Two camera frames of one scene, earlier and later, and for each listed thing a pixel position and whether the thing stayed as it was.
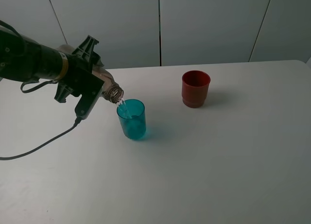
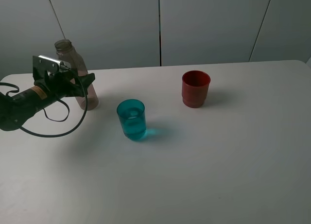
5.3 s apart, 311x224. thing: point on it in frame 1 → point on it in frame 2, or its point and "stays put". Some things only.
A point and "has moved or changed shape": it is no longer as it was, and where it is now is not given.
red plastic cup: (195, 86) stays put
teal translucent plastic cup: (132, 114) stays put
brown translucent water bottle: (111, 89) has moved or changed shape
